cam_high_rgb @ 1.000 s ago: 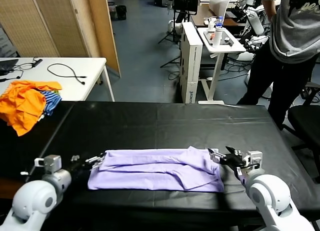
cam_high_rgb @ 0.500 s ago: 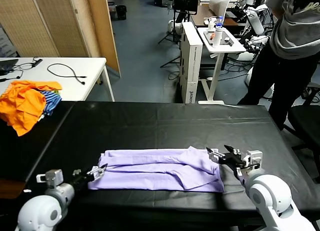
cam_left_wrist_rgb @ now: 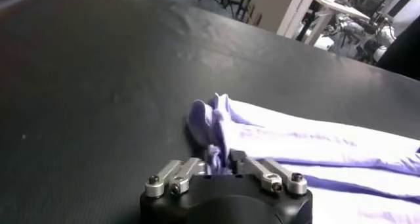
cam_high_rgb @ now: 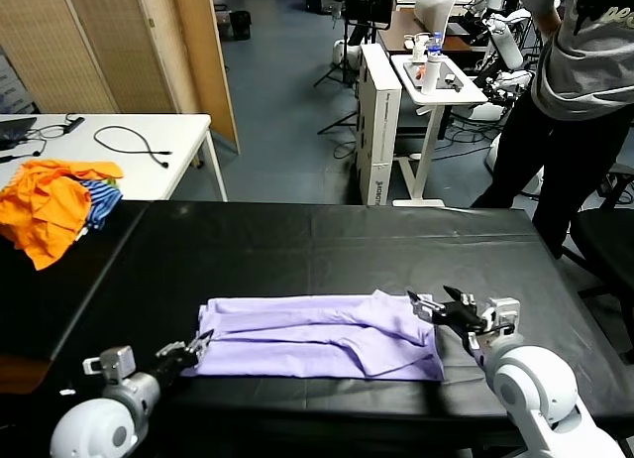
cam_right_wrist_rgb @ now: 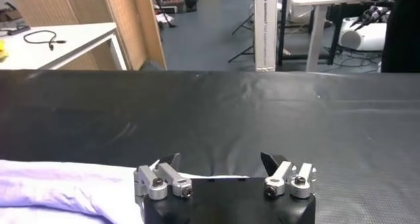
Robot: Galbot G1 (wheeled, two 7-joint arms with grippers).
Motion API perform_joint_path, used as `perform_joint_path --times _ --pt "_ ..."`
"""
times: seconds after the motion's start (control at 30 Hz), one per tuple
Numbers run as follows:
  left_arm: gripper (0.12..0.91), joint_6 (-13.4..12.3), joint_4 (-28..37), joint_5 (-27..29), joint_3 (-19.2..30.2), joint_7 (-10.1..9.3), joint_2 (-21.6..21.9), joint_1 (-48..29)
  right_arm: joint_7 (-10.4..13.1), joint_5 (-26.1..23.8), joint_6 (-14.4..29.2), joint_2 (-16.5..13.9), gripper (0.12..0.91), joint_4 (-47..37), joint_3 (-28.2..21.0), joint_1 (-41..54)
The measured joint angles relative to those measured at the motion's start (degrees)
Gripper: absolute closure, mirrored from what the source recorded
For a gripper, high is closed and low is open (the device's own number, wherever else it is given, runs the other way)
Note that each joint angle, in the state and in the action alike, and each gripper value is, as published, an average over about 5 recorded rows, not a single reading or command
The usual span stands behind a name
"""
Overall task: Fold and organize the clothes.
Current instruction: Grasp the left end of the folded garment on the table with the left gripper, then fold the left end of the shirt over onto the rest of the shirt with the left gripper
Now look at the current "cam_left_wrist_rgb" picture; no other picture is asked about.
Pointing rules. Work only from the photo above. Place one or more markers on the white humanoid robot black panel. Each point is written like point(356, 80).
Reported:
point(407, 8)

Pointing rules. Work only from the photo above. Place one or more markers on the tall white cardboard box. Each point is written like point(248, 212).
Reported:
point(282, 5)

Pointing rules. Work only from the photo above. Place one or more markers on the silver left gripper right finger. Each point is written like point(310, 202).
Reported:
point(262, 172)

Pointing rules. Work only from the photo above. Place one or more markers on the large black table cover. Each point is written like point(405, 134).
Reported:
point(98, 80)

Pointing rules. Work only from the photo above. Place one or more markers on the lavender t-shirt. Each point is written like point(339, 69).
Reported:
point(295, 146)

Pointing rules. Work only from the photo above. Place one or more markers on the black office chair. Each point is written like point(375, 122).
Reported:
point(403, 58)

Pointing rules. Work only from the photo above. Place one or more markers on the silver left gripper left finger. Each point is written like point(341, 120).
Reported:
point(178, 171)

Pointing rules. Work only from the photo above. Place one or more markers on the white standing desk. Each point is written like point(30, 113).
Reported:
point(320, 25)

